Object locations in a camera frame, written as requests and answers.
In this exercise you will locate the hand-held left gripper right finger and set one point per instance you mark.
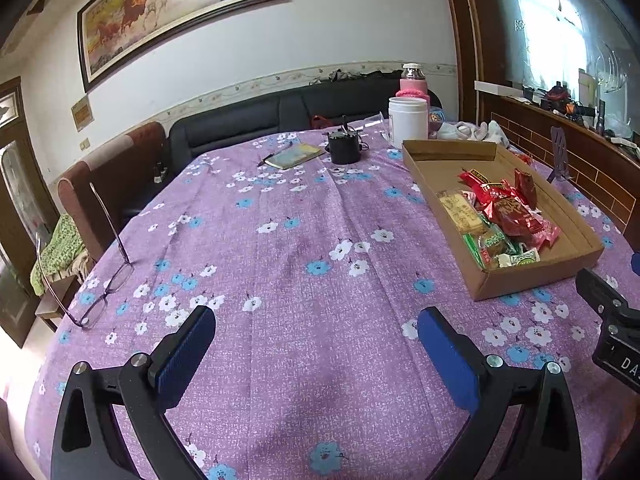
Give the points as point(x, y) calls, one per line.
point(450, 360)

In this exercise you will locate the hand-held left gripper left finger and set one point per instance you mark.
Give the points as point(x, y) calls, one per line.
point(185, 355)

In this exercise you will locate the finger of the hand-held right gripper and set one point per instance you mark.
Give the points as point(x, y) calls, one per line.
point(636, 264)
point(600, 292)

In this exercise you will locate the small red snack packet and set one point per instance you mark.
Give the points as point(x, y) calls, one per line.
point(547, 232)

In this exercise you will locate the green white snack packet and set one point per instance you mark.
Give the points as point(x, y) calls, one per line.
point(522, 258)

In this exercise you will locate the dark red snack packet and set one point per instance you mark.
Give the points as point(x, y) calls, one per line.
point(512, 215)
point(525, 187)

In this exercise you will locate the green clear cake packet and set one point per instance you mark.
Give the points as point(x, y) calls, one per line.
point(492, 242)

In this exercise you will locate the bright red snack packet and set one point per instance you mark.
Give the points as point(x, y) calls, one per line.
point(495, 194)
point(475, 177)

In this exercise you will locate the yellow biscuit packet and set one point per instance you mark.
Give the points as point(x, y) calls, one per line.
point(462, 212)

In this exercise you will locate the shallow cardboard box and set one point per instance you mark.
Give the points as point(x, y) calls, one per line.
point(440, 160)

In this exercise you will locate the purple framed eyeglasses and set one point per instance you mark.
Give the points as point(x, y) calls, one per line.
point(107, 290)

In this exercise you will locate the brown brick pattern cabinet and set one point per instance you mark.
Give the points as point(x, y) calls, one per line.
point(575, 160)

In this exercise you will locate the metal phone stand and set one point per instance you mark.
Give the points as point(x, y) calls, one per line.
point(559, 152)

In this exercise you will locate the wooden stool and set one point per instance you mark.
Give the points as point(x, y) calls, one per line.
point(52, 305)

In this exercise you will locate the purple floral tablecloth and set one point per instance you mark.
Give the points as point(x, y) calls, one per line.
point(300, 260)

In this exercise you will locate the red candy wrapper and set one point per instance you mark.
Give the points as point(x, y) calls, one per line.
point(522, 158)

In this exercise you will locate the green patterned cloth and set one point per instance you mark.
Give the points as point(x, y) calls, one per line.
point(57, 255)

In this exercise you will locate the orange black tool pile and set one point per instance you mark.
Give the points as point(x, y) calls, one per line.
point(560, 97)

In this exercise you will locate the small black white item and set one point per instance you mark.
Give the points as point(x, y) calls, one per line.
point(160, 172)

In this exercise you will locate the brown armchair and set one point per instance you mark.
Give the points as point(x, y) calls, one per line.
point(120, 165)

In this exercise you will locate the white cloth bundle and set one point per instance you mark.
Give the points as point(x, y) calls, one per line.
point(475, 132)

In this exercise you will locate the black pen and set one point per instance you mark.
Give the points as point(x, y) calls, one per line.
point(272, 156)

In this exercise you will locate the white flat box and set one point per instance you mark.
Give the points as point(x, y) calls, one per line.
point(495, 87)

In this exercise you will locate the yellow green notebook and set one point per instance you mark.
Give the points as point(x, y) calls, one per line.
point(295, 156)

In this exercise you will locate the black cylindrical device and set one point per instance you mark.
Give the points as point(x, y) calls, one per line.
point(344, 150)

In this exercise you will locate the wooden glass door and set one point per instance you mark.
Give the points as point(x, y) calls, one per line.
point(15, 185)

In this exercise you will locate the black sofa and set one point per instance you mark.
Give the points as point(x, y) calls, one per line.
point(240, 120)

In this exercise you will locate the blue snack bag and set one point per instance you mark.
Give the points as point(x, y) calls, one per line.
point(435, 116)

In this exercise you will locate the white plastic jar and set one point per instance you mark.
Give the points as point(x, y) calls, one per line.
point(409, 120)

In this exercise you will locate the clear plastic cup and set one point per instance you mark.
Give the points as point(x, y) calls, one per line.
point(375, 122)

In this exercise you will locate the etched glass panel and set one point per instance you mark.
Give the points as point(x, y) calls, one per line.
point(550, 20)

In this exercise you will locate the red bag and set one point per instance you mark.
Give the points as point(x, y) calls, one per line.
point(322, 121)

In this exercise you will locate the pink sleeved bottle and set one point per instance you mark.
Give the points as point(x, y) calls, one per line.
point(414, 85)

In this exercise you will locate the dark clothes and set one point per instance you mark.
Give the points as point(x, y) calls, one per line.
point(345, 74)

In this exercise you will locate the framed horse painting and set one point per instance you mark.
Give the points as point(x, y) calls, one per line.
point(175, 5)

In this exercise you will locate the wall switch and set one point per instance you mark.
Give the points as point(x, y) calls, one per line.
point(85, 144)

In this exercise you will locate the small wall plaque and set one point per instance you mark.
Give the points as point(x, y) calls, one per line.
point(82, 114)

